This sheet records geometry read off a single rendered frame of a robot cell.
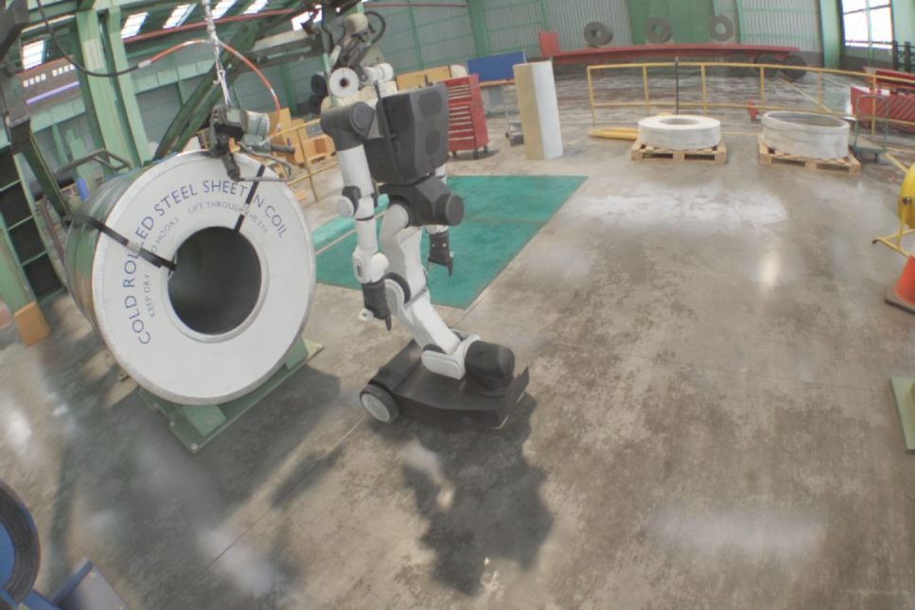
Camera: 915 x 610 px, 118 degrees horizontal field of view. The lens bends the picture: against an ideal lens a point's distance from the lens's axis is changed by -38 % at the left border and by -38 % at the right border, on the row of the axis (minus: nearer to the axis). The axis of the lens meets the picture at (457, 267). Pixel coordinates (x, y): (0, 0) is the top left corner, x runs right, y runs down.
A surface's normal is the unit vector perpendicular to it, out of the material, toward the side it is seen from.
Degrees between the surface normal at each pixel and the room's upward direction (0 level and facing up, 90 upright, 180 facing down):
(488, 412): 90
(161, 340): 90
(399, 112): 90
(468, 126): 90
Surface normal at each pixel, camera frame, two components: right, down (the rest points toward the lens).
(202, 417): 0.83, 0.11
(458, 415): -0.20, 0.46
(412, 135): -0.52, 0.46
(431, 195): 0.47, -0.55
